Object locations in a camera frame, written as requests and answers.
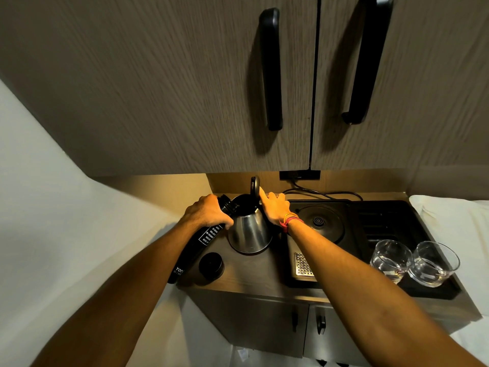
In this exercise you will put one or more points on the white pillow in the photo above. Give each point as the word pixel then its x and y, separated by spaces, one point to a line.
pixel 454 221

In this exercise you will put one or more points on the person's right hand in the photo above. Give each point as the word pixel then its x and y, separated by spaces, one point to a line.
pixel 277 210

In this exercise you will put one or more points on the person's right thumb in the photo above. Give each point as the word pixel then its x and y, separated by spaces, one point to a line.
pixel 263 212

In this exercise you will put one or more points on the perforated metal drip grate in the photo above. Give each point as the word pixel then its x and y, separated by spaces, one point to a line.
pixel 303 265

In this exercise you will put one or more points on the person's left thumb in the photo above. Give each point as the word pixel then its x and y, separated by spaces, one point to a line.
pixel 225 223

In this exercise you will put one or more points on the black wall socket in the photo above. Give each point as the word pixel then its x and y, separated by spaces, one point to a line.
pixel 299 175

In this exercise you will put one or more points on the wide wooden wall cabinet door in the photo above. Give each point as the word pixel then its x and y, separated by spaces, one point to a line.
pixel 152 80

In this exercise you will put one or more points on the round black kettle base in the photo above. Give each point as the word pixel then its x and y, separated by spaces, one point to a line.
pixel 319 222

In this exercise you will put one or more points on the stainless steel electric kettle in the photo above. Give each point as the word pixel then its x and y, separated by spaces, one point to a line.
pixel 250 230

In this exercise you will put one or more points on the grey base cabinet door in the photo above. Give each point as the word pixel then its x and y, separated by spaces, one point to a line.
pixel 252 321
pixel 344 340

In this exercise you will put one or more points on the narrow wooden wall cabinet door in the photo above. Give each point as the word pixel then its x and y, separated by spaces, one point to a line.
pixel 431 91

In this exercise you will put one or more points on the person's left forearm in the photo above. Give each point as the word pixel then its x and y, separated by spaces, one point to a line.
pixel 126 290

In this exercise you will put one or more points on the black water bottle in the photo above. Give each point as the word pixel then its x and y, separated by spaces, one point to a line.
pixel 198 249

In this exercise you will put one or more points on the black serving tray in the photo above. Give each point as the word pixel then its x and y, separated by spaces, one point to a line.
pixel 382 219

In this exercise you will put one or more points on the person's right forearm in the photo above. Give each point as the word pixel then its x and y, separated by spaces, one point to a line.
pixel 366 298

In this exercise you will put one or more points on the black bottle cap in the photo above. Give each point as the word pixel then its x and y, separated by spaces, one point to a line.
pixel 211 265

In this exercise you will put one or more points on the person's left hand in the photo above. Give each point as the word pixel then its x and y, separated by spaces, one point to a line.
pixel 202 214

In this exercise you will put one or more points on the clear drinking glass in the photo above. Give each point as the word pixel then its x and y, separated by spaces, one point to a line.
pixel 390 259
pixel 433 263

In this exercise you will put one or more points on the red wristband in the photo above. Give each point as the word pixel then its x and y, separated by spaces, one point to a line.
pixel 290 224

